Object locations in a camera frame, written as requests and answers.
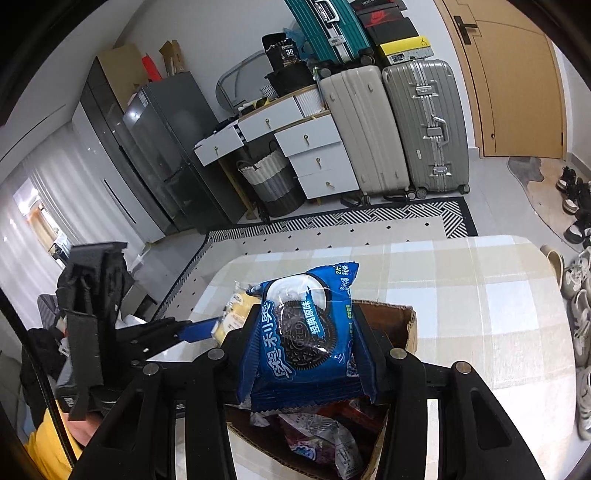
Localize checked tablecloth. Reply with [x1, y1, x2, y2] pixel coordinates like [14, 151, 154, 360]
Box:
[191, 234, 578, 480]

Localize black door handle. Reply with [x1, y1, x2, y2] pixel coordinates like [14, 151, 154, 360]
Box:
[454, 15, 481, 44]

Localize black printed bag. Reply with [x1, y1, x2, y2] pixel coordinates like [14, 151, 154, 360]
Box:
[262, 32, 305, 72]

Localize red paper item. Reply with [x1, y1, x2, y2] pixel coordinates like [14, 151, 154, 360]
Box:
[141, 54, 162, 83]

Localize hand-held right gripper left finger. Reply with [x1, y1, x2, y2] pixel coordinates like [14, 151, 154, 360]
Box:
[69, 309, 259, 480]

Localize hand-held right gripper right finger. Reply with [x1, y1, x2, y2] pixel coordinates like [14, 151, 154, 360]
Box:
[351, 318, 546, 480]

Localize pile of loose shoes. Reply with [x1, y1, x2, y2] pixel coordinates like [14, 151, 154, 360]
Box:
[540, 165, 591, 441]

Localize teal suitcase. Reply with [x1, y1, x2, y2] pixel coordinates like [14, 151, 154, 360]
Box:
[284, 0, 375, 65]

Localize black cable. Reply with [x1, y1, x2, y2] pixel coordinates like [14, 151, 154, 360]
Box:
[0, 286, 77, 469]

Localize person's left hand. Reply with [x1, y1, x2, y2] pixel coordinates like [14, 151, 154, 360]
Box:
[68, 412, 101, 447]

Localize purple candy packet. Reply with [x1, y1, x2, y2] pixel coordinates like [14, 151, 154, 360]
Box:
[281, 413, 370, 478]

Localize small open cardboard carton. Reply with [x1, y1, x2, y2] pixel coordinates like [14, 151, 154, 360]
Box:
[158, 41, 185, 77]

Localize woven laundry basket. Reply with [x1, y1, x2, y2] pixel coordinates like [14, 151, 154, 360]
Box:
[237, 150, 305, 217]

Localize black white patterned rug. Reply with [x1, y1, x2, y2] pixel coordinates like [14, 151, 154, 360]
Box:
[152, 196, 478, 319]

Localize silver suitcase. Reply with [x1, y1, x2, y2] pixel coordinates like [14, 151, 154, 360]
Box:
[382, 59, 471, 195]

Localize wooden door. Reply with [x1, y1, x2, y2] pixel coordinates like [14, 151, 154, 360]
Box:
[434, 0, 566, 160]

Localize white curtain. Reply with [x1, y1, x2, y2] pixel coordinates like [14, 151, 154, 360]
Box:
[0, 152, 153, 296]

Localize white drawer desk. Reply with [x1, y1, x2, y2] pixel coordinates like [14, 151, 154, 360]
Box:
[193, 92, 361, 201]

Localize dark red barcode packet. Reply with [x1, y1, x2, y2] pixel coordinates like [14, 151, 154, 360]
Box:
[318, 399, 389, 430]

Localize silver snack packet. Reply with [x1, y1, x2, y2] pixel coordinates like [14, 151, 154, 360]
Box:
[249, 408, 282, 428]

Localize white suitcase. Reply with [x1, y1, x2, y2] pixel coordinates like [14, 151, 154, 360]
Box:
[318, 65, 411, 197]

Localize large flat cardboard carton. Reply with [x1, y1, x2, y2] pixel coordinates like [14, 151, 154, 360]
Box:
[97, 44, 148, 112]

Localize red black shoe box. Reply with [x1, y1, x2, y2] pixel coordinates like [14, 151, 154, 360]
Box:
[355, 8, 407, 28]

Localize person's left forearm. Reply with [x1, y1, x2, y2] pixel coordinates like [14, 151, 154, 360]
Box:
[25, 406, 77, 480]

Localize yellow cake packet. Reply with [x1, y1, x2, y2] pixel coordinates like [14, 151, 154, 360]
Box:
[217, 281, 262, 344]

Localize dark glass cabinet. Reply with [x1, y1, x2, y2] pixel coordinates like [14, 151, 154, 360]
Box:
[79, 56, 167, 236]

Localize black storage box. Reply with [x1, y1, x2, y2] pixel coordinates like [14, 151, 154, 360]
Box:
[264, 62, 319, 100]

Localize grey fridge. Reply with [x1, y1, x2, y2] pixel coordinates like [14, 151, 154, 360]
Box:
[122, 71, 247, 234]

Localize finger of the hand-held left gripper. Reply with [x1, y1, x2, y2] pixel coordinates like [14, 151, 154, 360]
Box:
[121, 343, 205, 368]
[115, 318, 225, 344]

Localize yellow black shoe box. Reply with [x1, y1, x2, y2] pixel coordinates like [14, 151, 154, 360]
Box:
[376, 37, 435, 65]

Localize brown cardboard box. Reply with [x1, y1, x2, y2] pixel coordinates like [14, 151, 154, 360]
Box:
[224, 300, 419, 480]

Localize blue cookie packet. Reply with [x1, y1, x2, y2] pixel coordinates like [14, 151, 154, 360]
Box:
[236, 262, 365, 412]

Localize thin black shoe box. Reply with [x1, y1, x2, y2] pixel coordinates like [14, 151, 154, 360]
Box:
[348, 0, 407, 12]

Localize chrome oval mirror frame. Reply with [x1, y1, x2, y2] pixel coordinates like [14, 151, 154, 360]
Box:
[216, 51, 278, 112]

